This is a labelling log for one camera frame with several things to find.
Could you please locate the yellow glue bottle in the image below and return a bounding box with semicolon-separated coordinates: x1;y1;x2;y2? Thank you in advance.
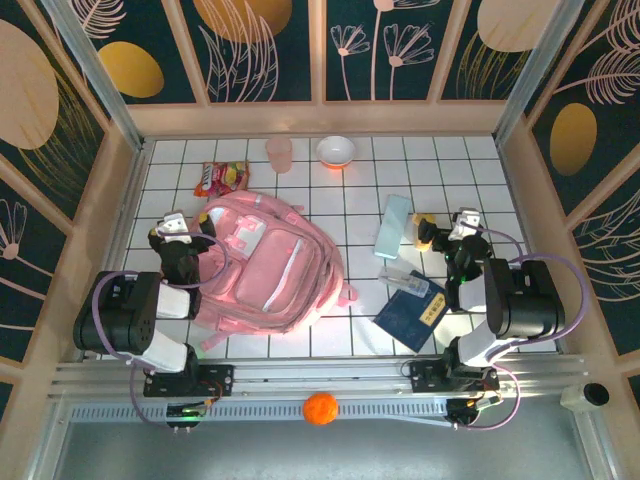
411;212;437;251

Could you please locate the light blue pencil box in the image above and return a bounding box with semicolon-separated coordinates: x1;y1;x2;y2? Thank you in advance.
373;193;412;261

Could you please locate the clear plastic pen pouch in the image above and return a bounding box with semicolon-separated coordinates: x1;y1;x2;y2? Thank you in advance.
378;266;431;300

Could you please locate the pink school backpack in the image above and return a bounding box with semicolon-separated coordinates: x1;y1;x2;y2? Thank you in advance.
192;188;359;351

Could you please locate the dark blue notebook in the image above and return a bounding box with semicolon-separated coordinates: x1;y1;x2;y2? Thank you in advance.
373;269;448;353

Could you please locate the colourful candy snack bag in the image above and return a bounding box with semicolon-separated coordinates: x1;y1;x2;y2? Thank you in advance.
193;159;251;199

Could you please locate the pink translucent plastic cup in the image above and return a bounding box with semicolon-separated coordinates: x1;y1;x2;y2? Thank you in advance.
264;138;294;175

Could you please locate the orange bowl white inside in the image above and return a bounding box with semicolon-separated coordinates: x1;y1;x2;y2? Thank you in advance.
314;135;357;170

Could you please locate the orange ball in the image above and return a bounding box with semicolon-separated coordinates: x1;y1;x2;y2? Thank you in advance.
302;392;340;426

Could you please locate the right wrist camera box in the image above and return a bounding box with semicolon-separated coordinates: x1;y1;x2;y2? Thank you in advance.
448;208;482;242

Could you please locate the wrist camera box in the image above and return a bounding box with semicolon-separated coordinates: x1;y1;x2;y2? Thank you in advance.
448;208;482;242
156;211;192;245

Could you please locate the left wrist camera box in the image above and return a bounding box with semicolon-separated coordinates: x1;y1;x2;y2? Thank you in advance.
156;211;192;245

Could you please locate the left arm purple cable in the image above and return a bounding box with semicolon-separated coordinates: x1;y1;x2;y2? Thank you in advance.
93;232;231;431

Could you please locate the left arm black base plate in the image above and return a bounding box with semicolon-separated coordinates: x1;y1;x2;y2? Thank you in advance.
143;363;235;399

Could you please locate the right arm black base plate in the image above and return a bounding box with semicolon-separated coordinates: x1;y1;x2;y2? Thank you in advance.
409;360;501;394

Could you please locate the slotted grey cable tray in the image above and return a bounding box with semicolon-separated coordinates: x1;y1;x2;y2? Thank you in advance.
67;399;454;427

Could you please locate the aluminium mounting rail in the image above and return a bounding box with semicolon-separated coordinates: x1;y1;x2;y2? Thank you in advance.
49;353;587;399

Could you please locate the left aluminium frame post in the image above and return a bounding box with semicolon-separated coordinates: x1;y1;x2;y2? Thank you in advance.
41;0;147;154

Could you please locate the aluminium frame post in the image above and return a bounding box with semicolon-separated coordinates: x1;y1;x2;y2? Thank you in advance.
493;0;586;149
41;0;147;154

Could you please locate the right aluminium frame post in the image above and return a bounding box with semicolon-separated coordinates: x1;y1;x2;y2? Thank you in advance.
493;0;586;149

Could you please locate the beige corner camera box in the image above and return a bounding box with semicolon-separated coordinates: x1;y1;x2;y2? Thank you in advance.
559;382;611;413

